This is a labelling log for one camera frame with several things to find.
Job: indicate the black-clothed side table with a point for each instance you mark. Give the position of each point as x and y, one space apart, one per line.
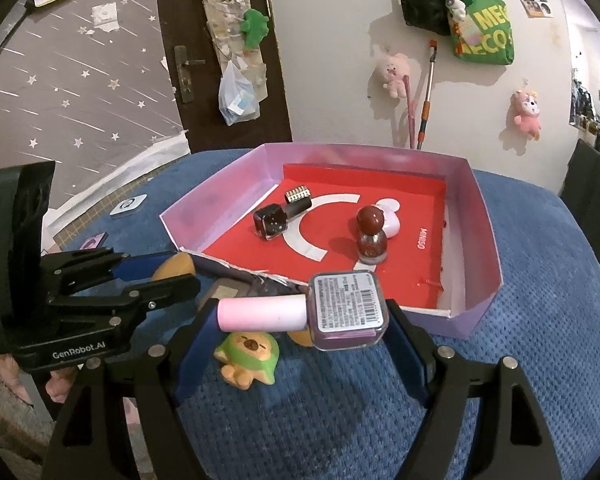
590 185

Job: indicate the green yellow toy figurine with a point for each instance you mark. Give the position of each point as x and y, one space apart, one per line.
250 360

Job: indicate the white paper patch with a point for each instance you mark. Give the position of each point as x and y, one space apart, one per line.
104 15

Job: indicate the pink bear plush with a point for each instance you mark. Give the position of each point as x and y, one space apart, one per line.
527 112

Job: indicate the green tote bag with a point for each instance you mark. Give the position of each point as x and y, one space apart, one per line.
487 35

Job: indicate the hanging fabric organizer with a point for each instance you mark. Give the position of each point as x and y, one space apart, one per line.
220 0

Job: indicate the green plush toy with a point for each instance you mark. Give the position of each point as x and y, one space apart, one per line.
255 27

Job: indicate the pink stick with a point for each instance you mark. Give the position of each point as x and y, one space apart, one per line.
410 115

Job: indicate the pink card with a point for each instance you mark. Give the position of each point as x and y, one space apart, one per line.
92 242

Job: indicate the wall mirror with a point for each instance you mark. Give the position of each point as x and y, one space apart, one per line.
587 50

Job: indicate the clear plastic bag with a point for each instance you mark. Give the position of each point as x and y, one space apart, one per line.
237 97

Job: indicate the black cube bottle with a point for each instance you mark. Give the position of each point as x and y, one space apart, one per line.
270 221

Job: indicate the person's left hand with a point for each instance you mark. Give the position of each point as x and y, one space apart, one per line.
60 385

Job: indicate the grey square case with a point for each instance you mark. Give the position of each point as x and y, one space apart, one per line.
230 291

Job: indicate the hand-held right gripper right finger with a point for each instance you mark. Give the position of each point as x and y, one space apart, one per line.
405 345

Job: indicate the person's left forearm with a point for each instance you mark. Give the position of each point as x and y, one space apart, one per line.
10 420

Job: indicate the black cylinder tube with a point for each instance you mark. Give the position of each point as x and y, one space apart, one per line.
300 206

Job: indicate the blue knitted blanket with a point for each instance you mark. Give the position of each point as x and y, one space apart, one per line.
530 360

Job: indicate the clutter of toiletries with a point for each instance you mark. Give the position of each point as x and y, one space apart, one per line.
597 130

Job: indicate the silver orange mop stick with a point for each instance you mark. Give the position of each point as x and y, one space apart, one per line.
427 95

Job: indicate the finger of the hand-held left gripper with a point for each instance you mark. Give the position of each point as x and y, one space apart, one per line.
165 290
140 262

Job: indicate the purple cardboard box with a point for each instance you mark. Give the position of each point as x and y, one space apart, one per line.
472 240

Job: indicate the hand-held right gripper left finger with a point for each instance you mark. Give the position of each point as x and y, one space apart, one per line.
200 340

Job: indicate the panda plush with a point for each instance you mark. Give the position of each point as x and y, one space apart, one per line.
456 6

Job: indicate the purple nail polish bottle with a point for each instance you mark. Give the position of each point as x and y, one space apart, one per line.
347 310

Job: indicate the red-capped glitter bottle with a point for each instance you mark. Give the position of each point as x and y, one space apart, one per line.
371 220

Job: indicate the pink pig plush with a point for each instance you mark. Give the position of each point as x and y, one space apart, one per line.
394 74

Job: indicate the white card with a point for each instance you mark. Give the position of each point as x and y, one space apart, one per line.
128 206

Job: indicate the pink mini printer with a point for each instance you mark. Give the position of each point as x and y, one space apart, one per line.
392 222

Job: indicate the dark brown door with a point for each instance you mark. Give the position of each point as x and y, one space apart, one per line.
190 10

